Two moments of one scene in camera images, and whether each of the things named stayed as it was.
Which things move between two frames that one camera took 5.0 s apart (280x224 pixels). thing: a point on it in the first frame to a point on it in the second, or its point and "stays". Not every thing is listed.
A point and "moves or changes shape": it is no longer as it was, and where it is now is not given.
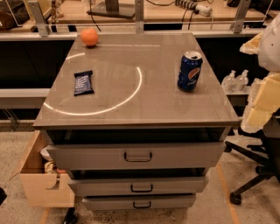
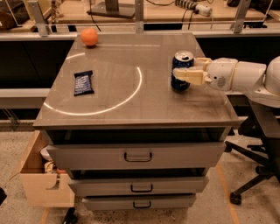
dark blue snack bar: (83, 83) stays
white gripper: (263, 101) to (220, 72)
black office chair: (268, 152) stays
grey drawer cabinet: (138, 120) stays
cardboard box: (44, 188) stays
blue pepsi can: (189, 70) moves or changes shape
